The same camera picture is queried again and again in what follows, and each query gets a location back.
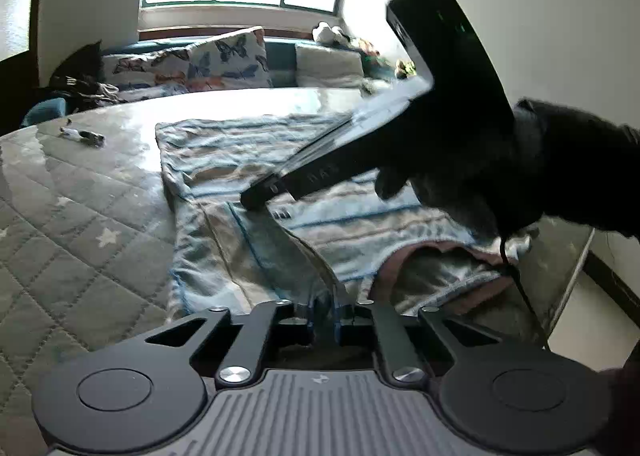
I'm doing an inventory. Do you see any long butterfly print pillow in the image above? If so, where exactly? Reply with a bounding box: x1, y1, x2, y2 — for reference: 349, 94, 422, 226
102, 49, 197, 102

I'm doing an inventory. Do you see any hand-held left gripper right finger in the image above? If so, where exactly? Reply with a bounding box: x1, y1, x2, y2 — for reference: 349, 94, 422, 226
332, 286, 506, 385

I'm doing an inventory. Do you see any small dark object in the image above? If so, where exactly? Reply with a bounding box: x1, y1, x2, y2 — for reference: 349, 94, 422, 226
59, 126, 107, 148

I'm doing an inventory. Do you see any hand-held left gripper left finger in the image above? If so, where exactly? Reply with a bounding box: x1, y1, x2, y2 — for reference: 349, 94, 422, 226
142, 286, 321, 387

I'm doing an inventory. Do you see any black bag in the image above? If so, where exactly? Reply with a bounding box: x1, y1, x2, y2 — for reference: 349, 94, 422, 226
47, 41, 122, 106

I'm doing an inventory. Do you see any large butterfly print pillow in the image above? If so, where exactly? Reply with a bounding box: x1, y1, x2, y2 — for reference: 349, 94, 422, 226
187, 26, 274, 93

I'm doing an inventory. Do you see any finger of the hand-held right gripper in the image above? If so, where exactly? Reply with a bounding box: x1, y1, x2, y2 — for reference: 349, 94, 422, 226
240, 117, 362, 211

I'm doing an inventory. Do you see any person's right hand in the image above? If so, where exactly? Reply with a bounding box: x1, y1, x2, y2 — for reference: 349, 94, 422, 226
375, 100, 546, 242

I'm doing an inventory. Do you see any white plush toy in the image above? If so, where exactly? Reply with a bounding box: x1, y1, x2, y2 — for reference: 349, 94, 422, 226
312, 22, 351, 48

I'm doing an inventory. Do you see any grey pillow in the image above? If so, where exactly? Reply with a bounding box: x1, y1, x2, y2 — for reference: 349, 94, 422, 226
295, 44, 366, 88

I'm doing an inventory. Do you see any person's right forearm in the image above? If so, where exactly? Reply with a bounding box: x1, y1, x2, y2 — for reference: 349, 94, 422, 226
517, 99, 640, 238

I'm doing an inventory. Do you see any black strap cable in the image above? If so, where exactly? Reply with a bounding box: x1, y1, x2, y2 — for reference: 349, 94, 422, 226
497, 231, 551, 352

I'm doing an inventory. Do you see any blue bench sofa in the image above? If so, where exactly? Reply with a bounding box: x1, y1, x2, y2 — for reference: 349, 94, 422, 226
102, 34, 403, 93

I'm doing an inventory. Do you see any blue stool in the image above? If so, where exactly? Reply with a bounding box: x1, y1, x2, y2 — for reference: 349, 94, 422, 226
22, 97, 67, 128

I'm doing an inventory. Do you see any blue beige striped towel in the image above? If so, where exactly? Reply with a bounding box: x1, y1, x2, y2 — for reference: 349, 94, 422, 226
155, 111, 533, 324

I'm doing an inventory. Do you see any orange green toy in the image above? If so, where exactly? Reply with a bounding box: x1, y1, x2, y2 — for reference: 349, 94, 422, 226
350, 36, 382, 61

